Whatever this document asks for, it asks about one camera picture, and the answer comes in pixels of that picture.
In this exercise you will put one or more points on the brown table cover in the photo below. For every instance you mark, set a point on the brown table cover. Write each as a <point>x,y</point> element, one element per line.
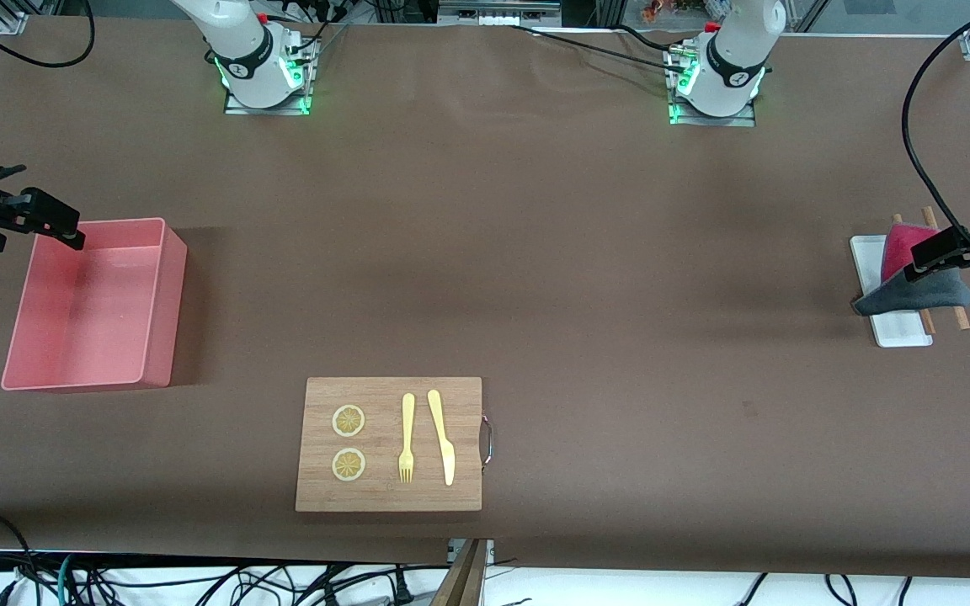
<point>620,252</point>

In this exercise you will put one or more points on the colourful small objects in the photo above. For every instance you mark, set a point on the colourful small objects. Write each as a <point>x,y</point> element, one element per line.
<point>658,10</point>

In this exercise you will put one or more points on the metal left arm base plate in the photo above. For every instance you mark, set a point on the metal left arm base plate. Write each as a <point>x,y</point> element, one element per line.
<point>712,120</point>

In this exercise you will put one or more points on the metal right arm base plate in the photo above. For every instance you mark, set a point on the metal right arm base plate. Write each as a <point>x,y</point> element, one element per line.
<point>266,108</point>

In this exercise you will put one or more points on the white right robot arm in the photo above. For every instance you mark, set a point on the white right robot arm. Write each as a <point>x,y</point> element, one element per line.
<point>245,42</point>

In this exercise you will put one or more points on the dark wooden plank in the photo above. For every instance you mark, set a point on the dark wooden plank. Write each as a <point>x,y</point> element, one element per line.
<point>464,581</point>

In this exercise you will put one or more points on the grey power strip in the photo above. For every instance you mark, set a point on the grey power strip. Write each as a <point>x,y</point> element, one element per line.
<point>493,10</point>

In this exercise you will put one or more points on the yellow plastic fork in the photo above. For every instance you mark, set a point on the yellow plastic fork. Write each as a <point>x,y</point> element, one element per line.
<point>407,421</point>

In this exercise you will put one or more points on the pink and grey cloth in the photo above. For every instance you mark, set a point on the pink and grey cloth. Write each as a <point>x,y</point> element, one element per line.
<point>898,252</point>

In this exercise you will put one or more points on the pink plastic bin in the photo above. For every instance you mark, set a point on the pink plastic bin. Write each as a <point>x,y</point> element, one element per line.
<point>81,320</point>

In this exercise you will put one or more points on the yellow plastic knife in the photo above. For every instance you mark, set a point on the yellow plastic knife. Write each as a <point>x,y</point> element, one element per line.
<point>443,438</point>

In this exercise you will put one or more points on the wooden cutting board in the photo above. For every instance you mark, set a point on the wooden cutting board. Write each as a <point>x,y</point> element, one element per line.
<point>384,497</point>

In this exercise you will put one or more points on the wooden dowel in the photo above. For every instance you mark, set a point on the wooden dowel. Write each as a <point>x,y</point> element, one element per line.
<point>927,322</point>
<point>962,318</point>

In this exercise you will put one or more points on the black plug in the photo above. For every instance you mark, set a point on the black plug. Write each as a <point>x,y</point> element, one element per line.
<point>402,593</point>

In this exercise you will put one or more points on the white rack tray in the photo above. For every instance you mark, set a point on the white rack tray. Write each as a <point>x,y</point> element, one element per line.
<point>902,330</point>

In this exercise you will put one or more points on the metal bracket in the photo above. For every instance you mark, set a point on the metal bracket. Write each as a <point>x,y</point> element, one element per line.
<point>454,551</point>

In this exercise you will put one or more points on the lemon slice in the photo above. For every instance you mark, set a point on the lemon slice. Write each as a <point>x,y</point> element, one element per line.
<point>349,421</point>
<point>349,465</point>

